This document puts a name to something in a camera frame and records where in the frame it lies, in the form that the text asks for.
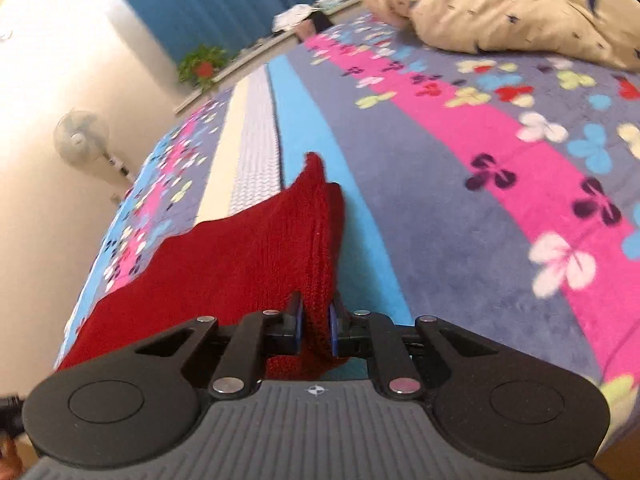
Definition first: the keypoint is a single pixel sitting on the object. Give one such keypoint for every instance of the white windowsill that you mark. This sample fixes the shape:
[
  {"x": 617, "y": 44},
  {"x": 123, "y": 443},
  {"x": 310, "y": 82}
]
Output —
[{"x": 240, "y": 57}]

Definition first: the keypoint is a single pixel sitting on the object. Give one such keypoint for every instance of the floral striped bed sheet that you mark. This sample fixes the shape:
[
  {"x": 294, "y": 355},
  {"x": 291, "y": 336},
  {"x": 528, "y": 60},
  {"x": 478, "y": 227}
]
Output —
[{"x": 450, "y": 170}]

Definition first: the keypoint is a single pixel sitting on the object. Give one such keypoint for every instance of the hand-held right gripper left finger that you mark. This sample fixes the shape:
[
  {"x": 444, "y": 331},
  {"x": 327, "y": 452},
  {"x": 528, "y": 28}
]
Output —
[{"x": 299, "y": 325}]

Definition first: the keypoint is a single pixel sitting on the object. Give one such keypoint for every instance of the black bag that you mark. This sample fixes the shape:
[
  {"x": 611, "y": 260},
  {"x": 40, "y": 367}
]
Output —
[{"x": 321, "y": 22}]

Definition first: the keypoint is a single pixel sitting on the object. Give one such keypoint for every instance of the pile of white clothes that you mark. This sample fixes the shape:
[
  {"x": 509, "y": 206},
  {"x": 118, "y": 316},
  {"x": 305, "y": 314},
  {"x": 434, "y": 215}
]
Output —
[{"x": 292, "y": 16}]

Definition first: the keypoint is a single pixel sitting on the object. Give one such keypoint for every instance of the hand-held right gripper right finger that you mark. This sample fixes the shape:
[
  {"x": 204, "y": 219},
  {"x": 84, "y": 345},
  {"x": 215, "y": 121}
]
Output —
[{"x": 334, "y": 330}]

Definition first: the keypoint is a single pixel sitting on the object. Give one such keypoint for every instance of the blue curtain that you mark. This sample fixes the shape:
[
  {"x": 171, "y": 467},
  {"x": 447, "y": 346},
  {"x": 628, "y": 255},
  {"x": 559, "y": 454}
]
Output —
[{"x": 200, "y": 0}]

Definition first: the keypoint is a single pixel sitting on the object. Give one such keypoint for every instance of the cream star print quilt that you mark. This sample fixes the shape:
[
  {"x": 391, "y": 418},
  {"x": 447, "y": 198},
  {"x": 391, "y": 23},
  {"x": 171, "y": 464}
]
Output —
[{"x": 475, "y": 5}]

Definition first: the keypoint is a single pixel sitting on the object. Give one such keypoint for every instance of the tissue pack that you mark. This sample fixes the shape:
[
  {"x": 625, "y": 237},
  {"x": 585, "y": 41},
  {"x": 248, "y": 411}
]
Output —
[{"x": 330, "y": 1}]

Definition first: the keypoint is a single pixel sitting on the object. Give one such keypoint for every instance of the red knit sweater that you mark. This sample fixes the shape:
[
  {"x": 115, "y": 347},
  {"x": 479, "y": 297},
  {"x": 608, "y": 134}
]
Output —
[{"x": 225, "y": 270}]

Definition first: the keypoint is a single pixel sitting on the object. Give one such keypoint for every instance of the white standing fan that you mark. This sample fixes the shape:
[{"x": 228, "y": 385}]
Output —
[{"x": 75, "y": 135}]

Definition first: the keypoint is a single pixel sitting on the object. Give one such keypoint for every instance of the potted green plant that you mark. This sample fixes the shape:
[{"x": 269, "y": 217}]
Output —
[{"x": 202, "y": 65}]

